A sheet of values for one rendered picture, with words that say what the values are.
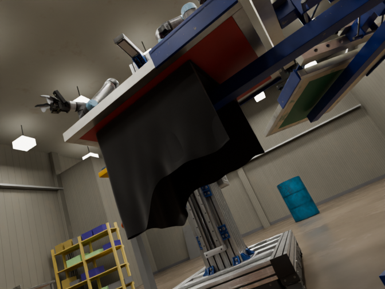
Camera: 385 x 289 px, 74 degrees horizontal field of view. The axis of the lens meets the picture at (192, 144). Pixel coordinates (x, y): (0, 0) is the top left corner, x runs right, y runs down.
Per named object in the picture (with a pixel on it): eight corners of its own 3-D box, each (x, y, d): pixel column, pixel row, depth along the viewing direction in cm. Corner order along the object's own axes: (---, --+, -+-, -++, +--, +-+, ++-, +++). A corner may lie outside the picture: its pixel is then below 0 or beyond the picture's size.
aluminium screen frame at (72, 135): (64, 142, 99) (62, 133, 101) (157, 156, 149) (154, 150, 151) (238, -2, 70) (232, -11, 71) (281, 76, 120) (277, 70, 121)
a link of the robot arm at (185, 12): (196, 12, 122) (194, -3, 114) (205, 29, 118) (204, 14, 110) (181, 19, 122) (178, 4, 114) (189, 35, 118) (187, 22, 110)
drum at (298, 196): (294, 222, 694) (276, 186, 730) (318, 211, 681) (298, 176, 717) (295, 223, 633) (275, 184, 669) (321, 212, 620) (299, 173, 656)
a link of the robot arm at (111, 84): (125, 79, 216) (98, 110, 180) (120, 87, 223) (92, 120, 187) (113, 70, 213) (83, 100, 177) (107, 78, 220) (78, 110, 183)
